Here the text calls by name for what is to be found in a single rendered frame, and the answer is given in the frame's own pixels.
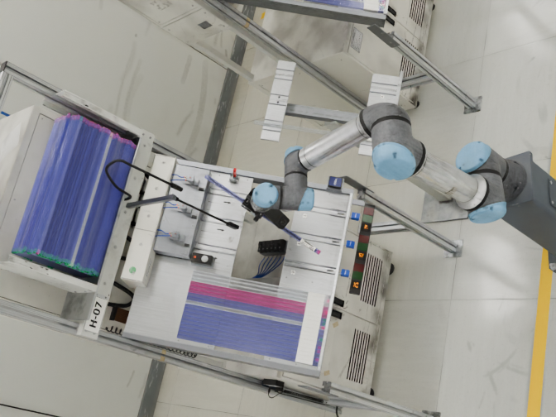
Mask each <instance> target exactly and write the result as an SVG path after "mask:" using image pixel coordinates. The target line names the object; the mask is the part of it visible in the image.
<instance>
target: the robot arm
mask: <svg viewBox="0 0 556 417"><path fill-rule="evenodd" d="M369 138H371V145H372V155H371V158H372V161H373V165H374V169H375V171H376V172H377V174H378V175H380V176H381V177H383V178H385V179H388V180H405V179H407V178H410V177H413V178H415V179H417V180H419V181H421V182H423V183H425V184H427V185H429V186H431V187H433V188H435V189H436V190H438V191H440V192H442V193H444V194H446V195H448V196H450V197H452V198H454V199H456V202H457V204H458V206H459V207H460V208H462V209H465V210H467V211H468V217H469V220H470V221H471V222H473V223H492V222H495V221H496V220H499V219H500V218H502V217H504V216H505V214H506V203H507V202H510V201H511V200H513V199H515V198H516V197H517V196H518V195H519V194H520V193H521V192H522V190H523V189H524V187H525V184H526V180H527V175H526V171H525V168H524V167H523V166H522V165H521V164H520V163H518V162H517V161H513V160H510V159H506V158H503V157H502V156H500V155H499V154H498V153H497V152H495V151H494V150H492V149H491V148H490V146H488V145H487V144H485V143H483V142H481V141H473V142H470V143H468V144H467V145H466V146H464V147H463V148H462V149H461V151H460V152H459V153H458V155H457V157H456V161H455V163H456V167H457V168H456V167H455V166H453V165H450V164H449V163H448V162H446V161H443V160H441V159H440V158H438V157H437V156H434V155H433V154H431V153H429V152H427V151H426V148H425V145H424V144H423V143H422V142H421V141H418V140H417V139H415V138H413V136H412V128H411V121H410V116H409V115H408V113H407V112H406V111H405V110H404V109H403V108H402V107H401V106H399V105H397V104H394V103H374V104H372V105H370V106H368V107H366V108H364V109H363V110H361V111H360V112H359V114H358V116H357V117H355V118H354V119H353V120H351V121H349V122H347V123H345V124H343V125H342V126H341V127H338V128H337V129H335V130H333V131H331V132H330V133H328V134H327V135H325V136H323V137H321V138H319V139H318V140H316V141H314V142H312V143H311V144H309V145H307V146H306V147H302V146H294V147H292V146H291V147H289V148H288V149H287V150H286V151H285V159H284V165H285V177H284V186H278V185H273V184H270V183H262V184H260V185H258V186H257V187H256V188H253V189H252V190H251V191H250V193H249V194H248V195H247V197H246V199H245V200H244V201H243V203H242V205H241V206H242V207H243V208H244V209H245V210H247V211H248V212H250V213H251V214H252V215H254V217H255V218H254V219H253V220H254V221H255V222H257V221H258V220H259V219H261V217H262V216H263V215H265V216H266V217H267V218H268V219H269V220H270V221H271V222H272V223H273V224H275V225H276V226H277V227H278V228H279V229H284V228H285V226H286V225H287V224H288V223H289V221H290V220H289V219H288V218H287V217H286V216H285V215H284V214H283V213H282V212H281V211H280V209H284V210H295V211H310V210H312V209H313V206H314V189H312V188H310V187H308V172H309V171H311V170H312V169H314V168H316V167H318V166H320V165H322V164H323V163H325V162H327V161H329V160H331V159H333V158H334V157H336V156H338V155H340V154H342V153H344V152H345V151H347V150H349V149H351V148H353V147H355V146H356V145H358V144H360V143H362V142H364V141H365V140H367V139H369ZM244 206H245V207H244Z"/></svg>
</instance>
